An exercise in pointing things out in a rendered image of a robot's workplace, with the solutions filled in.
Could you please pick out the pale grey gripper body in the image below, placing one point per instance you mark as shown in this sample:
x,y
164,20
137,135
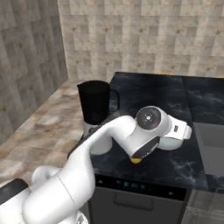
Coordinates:
x,y
170,143

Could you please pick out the orange stool top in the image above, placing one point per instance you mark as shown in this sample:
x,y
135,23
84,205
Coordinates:
x,y
166,73

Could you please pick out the grey cupboard door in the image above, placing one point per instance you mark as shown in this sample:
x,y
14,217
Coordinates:
x,y
205,208

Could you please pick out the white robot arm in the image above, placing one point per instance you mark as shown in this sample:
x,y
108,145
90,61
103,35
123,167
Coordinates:
x,y
73,186

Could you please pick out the grey sink basin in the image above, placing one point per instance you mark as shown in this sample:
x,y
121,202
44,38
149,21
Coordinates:
x,y
211,148

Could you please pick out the dark grey dishwasher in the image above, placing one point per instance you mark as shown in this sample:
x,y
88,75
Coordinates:
x,y
137,210

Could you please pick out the black blender with white base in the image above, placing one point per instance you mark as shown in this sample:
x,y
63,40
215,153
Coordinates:
x,y
93,105

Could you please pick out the yellow pear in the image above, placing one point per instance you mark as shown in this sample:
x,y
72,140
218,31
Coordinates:
x,y
136,160

